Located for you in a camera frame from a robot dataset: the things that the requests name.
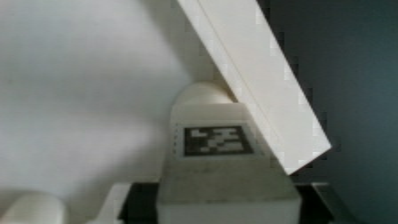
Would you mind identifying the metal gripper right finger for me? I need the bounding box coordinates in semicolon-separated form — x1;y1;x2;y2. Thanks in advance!
295;182;363;224

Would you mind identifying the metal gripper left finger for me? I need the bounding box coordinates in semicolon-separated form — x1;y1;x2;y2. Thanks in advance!
87;182;158;224

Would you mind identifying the white leg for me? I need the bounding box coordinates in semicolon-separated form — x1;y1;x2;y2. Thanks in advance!
157;82;302;224

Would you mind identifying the white square table top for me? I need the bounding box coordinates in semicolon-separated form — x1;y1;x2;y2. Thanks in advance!
0;0;331;224

